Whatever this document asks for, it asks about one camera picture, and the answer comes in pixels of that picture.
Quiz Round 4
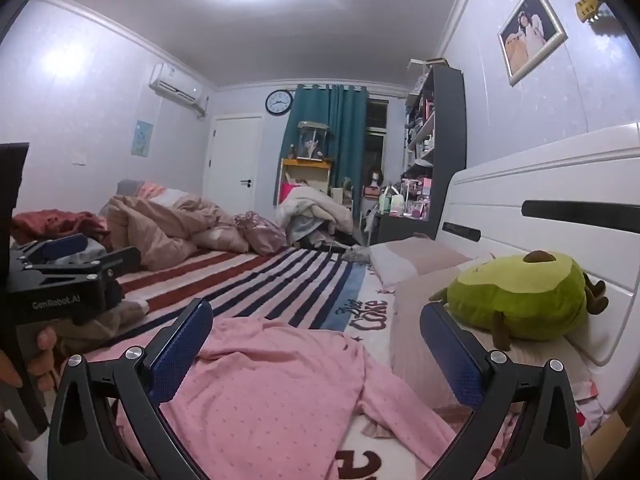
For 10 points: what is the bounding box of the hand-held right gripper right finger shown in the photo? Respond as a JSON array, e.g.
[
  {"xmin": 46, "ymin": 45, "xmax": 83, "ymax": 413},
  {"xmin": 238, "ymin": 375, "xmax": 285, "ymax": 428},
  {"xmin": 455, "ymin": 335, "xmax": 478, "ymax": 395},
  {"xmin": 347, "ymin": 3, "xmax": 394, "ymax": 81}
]
[{"xmin": 420, "ymin": 301, "xmax": 583, "ymax": 480}]

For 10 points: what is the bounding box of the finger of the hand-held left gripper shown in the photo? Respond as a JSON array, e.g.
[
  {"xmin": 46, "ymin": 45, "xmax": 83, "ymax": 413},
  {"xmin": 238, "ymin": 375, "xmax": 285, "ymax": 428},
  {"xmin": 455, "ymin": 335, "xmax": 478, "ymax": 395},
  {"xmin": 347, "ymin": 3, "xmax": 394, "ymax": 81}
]
[
  {"xmin": 20, "ymin": 233, "xmax": 90, "ymax": 262},
  {"xmin": 65, "ymin": 246, "xmax": 142, "ymax": 281}
]

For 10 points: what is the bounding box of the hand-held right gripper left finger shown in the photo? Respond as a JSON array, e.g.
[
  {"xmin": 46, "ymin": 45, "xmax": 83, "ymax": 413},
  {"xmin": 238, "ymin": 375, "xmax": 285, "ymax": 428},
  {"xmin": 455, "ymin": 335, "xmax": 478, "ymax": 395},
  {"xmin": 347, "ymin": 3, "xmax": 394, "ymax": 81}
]
[{"xmin": 47, "ymin": 297, "xmax": 216, "ymax": 480}]

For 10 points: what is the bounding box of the pink dotted knit garment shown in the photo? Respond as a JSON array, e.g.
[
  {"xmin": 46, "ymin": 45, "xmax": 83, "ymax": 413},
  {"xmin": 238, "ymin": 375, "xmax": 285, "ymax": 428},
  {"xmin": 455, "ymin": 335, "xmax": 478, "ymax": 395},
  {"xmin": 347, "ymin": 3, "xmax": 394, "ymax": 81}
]
[{"xmin": 82, "ymin": 316, "xmax": 483, "ymax": 480}]

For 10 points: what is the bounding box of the person's left hand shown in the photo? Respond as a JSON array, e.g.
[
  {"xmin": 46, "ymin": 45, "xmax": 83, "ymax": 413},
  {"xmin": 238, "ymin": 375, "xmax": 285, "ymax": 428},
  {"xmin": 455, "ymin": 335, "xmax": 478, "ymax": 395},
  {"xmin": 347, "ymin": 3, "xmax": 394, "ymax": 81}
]
[{"xmin": 0, "ymin": 326, "xmax": 58, "ymax": 392}]

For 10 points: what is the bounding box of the red cloth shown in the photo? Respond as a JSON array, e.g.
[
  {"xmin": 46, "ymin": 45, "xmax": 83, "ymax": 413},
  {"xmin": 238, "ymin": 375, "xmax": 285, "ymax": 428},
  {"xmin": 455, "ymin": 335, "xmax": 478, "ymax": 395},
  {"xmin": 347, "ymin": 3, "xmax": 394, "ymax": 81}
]
[{"xmin": 11, "ymin": 210, "xmax": 113, "ymax": 251}]

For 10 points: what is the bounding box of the large pink ribbed pillow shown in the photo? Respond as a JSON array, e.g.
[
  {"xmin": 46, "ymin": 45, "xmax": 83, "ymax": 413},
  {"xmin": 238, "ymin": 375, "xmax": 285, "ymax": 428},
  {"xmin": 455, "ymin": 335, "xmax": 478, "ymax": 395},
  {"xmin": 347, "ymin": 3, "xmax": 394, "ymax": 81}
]
[{"xmin": 389, "ymin": 255, "xmax": 593, "ymax": 411}]

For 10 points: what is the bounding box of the beige duvet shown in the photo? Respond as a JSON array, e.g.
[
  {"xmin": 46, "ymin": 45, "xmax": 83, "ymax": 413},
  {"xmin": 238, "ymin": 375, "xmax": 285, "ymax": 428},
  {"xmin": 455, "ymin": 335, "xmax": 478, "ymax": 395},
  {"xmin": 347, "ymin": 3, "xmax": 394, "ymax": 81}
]
[{"xmin": 100, "ymin": 180, "xmax": 251, "ymax": 273}]

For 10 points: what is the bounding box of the brown cloth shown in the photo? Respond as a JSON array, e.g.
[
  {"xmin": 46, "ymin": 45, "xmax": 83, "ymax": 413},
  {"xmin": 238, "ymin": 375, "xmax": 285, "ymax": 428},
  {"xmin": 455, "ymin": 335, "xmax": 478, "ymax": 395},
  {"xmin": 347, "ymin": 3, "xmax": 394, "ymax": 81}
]
[{"xmin": 55, "ymin": 297, "xmax": 151, "ymax": 356}]

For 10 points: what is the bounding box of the pink striped pillow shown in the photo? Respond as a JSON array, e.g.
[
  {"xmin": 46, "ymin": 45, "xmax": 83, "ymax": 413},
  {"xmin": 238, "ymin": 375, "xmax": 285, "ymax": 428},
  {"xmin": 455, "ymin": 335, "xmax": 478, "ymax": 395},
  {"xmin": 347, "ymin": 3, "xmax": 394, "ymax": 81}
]
[{"xmin": 117, "ymin": 179, "xmax": 201, "ymax": 202}]

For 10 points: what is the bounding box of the green avocado plush toy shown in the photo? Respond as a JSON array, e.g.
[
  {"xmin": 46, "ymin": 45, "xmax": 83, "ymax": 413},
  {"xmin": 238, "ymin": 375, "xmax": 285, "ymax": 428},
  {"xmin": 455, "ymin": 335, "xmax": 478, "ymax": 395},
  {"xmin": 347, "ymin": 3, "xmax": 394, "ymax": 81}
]
[{"xmin": 429, "ymin": 250, "xmax": 610, "ymax": 352}]

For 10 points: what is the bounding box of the small pink pillow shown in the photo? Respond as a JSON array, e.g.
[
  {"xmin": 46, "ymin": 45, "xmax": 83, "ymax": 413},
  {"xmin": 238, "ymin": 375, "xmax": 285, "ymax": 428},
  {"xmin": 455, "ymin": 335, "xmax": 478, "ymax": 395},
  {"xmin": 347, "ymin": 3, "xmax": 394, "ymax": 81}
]
[{"xmin": 369, "ymin": 237, "xmax": 473, "ymax": 291}]

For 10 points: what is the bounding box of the striped printed bed sheet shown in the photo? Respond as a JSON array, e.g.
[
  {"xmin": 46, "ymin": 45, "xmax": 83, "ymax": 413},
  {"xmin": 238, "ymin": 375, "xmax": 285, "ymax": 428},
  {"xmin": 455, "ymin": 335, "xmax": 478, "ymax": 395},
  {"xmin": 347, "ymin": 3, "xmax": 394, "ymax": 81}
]
[{"xmin": 82, "ymin": 247, "xmax": 531, "ymax": 480}]

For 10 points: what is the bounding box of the pink satin bag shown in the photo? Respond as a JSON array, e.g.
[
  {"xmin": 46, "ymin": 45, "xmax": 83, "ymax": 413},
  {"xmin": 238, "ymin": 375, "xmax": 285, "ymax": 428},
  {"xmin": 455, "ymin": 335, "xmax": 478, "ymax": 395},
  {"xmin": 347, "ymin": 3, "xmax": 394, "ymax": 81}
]
[{"xmin": 235, "ymin": 211, "xmax": 288, "ymax": 256}]

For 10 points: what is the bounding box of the dark desk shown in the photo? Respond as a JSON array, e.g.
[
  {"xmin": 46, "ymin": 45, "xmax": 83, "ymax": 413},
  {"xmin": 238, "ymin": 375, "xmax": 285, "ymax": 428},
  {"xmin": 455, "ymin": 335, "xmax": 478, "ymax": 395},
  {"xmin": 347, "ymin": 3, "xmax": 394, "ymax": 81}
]
[{"xmin": 372, "ymin": 210, "xmax": 441, "ymax": 246}]

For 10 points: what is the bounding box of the white door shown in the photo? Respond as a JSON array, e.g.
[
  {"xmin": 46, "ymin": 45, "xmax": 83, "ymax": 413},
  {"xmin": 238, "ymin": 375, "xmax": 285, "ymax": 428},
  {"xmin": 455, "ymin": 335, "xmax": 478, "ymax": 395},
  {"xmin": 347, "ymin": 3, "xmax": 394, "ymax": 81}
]
[{"xmin": 209, "ymin": 115, "xmax": 265, "ymax": 212}]

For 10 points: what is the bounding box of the cardboard box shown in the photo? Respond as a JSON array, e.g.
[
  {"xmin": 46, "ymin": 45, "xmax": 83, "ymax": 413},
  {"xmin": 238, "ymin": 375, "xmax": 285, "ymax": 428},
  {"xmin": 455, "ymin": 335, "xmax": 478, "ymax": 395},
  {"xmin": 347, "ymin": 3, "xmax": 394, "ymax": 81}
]
[{"xmin": 582, "ymin": 400, "xmax": 631, "ymax": 480}]

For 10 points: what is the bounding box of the white air conditioner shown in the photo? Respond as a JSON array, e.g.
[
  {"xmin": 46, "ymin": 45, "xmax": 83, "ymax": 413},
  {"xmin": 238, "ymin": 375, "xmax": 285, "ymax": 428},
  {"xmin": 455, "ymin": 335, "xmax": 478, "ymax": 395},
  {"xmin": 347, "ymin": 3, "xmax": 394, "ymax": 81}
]
[{"xmin": 148, "ymin": 62, "xmax": 208, "ymax": 117}]

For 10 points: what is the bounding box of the pile of cream bedding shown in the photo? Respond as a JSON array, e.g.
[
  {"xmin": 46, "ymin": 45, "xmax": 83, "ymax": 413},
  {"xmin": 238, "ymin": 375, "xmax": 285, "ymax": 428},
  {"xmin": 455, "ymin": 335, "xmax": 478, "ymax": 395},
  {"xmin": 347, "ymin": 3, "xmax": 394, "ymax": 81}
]
[{"xmin": 275, "ymin": 182, "xmax": 356, "ymax": 248}]

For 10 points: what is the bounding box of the white bed headboard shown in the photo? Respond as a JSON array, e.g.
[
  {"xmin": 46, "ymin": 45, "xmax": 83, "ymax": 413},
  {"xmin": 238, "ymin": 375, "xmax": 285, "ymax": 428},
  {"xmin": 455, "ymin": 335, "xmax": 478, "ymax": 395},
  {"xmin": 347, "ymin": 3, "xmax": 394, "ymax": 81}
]
[{"xmin": 434, "ymin": 121, "xmax": 640, "ymax": 413}]

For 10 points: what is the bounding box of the yellow shelf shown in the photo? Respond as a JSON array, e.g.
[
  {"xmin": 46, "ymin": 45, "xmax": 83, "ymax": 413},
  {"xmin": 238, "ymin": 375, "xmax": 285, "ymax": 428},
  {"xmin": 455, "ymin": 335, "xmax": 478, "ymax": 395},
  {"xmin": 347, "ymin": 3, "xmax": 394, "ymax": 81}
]
[{"xmin": 277, "ymin": 157, "xmax": 333, "ymax": 206}]

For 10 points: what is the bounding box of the window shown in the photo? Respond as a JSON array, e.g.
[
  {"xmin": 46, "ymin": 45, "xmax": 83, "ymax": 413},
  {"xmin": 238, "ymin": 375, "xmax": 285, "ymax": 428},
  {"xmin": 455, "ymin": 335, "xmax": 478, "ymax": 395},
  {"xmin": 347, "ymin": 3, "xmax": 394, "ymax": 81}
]
[{"xmin": 364, "ymin": 100, "xmax": 390, "ymax": 196}]

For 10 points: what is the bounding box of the dark bookshelf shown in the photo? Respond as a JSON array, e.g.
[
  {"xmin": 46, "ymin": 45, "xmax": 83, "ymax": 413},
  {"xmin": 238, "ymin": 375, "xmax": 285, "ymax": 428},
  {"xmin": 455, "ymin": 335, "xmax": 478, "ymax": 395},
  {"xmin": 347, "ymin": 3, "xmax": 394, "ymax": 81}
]
[{"xmin": 400, "ymin": 57, "xmax": 468, "ymax": 241}]

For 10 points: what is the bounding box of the glass display tank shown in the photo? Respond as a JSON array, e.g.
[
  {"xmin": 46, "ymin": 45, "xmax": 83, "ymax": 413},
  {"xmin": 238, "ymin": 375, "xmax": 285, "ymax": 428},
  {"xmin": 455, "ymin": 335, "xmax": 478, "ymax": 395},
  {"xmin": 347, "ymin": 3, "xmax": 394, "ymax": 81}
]
[{"xmin": 296, "ymin": 121, "xmax": 332, "ymax": 162}]

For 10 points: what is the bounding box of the teal curtain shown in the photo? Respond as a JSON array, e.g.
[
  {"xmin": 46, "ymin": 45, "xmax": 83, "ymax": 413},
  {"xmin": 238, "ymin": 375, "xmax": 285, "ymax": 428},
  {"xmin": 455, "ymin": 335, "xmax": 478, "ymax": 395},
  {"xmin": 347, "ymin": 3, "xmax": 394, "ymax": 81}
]
[{"xmin": 272, "ymin": 82, "xmax": 371, "ymax": 221}]

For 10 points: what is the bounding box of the yellow guitar headstock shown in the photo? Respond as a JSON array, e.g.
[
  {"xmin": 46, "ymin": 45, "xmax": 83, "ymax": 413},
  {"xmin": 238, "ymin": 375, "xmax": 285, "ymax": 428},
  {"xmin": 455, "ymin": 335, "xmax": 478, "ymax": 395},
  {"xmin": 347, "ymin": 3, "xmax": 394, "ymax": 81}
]
[{"xmin": 574, "ymin": 0, "xmax": 612, "ymax": 25}]

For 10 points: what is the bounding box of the light blue wall poster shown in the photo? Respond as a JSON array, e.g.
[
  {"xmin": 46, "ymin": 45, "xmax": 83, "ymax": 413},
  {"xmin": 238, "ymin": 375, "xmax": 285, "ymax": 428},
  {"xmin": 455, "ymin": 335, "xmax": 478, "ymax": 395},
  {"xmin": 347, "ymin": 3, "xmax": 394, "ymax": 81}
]
[{"xmin": 131, "ymin": 120, "xmax": 154, "ymax": 158}]

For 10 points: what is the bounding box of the round wall clock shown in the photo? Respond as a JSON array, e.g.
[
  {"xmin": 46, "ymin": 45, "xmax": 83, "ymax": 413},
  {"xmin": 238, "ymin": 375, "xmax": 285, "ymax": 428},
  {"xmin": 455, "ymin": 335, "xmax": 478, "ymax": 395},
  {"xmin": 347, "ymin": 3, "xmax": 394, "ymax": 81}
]
[{"xmin": 264, "ymin": 89, "xmax": 294, "ymax": 117}]

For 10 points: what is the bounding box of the framed wall picture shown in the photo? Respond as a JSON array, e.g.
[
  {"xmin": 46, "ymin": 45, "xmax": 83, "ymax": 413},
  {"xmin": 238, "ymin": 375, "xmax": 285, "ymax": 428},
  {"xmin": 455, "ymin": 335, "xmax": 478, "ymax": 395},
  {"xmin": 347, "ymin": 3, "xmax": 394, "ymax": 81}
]
[{"xmin": 497, "ymin": 0, "xmax": 568, "ymax": 87}]

